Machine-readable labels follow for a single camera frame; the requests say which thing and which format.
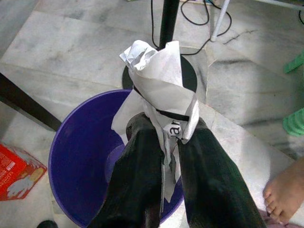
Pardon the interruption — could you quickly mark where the black stand with round base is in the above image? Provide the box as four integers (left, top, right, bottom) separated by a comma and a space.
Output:
121, 0, 198, 98

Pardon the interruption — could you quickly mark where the purple plastic bucket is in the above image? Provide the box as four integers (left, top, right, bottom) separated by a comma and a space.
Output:
48, 89, 186, 228

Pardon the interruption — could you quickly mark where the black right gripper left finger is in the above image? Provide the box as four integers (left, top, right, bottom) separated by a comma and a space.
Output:
89, 113, 167, 228

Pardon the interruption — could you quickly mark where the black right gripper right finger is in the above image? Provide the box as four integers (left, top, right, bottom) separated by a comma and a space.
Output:
177, 118, 266, 228

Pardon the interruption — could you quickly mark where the red cardboard box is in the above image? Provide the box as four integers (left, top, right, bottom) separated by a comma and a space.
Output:
0, 143, 48, 202

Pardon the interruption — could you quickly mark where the person's bare foot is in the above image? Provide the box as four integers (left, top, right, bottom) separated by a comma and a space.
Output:
263, 156, 304, 225

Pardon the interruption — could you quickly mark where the black floor cable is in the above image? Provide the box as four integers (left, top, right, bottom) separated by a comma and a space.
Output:
152, 0, 232, 56

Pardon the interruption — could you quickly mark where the green slipper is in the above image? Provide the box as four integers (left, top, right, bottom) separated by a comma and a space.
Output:
284, 51, 304, 74
282, 108, 304, 137

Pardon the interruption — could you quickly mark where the white metal pole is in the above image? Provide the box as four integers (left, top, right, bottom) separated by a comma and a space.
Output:
210, 0, 231, 42

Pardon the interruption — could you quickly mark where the dark wooden furniture leg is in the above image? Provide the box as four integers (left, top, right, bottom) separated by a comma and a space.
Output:
0, 72, 62, 133

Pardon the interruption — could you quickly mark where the white paper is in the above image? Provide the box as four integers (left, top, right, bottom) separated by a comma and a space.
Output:
111, 40, 200, 204

